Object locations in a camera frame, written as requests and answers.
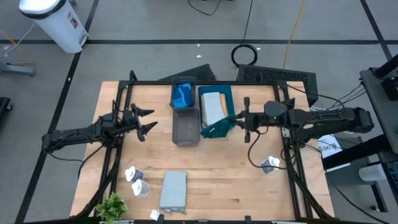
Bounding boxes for smoky grey plastic bin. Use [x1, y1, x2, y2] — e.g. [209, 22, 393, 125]
[170, 76, 197, 110]
[171, 108, 201, 147]

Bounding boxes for black caster base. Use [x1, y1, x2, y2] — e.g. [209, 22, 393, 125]
[0, 96, 13, 113]

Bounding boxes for small green potted plant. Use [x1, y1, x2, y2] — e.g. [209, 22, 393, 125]
[95, 192, 128, 223]

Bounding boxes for dark grey desk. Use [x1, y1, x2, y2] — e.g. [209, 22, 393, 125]
[359, 54, 398, 147]

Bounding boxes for black flat panel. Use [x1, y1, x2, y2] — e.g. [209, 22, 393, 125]
[157, 63, 218, 82]

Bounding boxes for white printed paper sheet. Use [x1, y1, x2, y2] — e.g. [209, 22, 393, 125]
[317, 133, 343, 159]

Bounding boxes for black stand legs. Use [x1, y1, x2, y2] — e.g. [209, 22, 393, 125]
[322, 133, 398, 215]

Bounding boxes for thin black floor cable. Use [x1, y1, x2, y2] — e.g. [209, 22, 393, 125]
[187, 0, 223, 16]

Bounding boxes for orange towel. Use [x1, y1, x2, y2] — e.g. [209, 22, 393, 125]
[200, 92, 229, 128]

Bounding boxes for dark green towel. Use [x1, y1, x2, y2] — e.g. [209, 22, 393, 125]
[200, 116, 237, 139]

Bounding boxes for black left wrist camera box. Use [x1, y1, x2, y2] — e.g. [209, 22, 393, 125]
[98, 112, 118, 126]

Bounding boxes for black coiled cable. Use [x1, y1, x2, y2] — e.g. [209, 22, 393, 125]
[231, 0, 259, 67]

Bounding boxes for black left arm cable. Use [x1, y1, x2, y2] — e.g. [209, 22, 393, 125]
[46, 141, 108, 181]

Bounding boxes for white waffle weave towel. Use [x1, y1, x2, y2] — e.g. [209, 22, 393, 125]
[159, 170, 188, 215]

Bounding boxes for black aluminium table frame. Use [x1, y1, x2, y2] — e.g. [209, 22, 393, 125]
[70, 70, 335, 224]

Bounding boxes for grey stand foot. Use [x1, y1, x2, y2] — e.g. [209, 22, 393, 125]
[0, 61, 37, 77]

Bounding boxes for white plastic polish bottle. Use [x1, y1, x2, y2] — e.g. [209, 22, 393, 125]
[259, 155, 280, 175]
[131, 179, 151, 198]
[124, 166, 146, 183]

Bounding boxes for grey towel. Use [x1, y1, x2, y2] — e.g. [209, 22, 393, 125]
[203, 91, 226, 127]

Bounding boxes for white trash can black rim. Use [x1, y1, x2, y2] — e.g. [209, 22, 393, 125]
[18, 0, 90, 54]

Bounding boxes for clear plastic roll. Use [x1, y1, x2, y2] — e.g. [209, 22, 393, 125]
[358, 164, 389, 183]

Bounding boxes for blue plastic bin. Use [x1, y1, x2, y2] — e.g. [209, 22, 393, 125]
[197, 84, 238, 133]

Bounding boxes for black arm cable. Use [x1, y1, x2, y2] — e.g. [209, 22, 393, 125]
[247, 128, 289, 171]
[46, 141, 108, 181]

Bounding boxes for yellow hanging cable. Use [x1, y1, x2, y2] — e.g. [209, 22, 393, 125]
[282, 0, 308, 70]

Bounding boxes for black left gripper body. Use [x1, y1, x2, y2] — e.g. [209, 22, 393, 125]
[115, 103, 147, 142]

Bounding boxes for black perforated panel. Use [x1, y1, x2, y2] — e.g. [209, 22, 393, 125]
[236, 64, 319, 107]

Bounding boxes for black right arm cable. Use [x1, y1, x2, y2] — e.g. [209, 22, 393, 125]
[247, 128, 289, 171]

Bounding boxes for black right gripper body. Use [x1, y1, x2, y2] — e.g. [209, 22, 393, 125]
[243, 96, 276, 144]

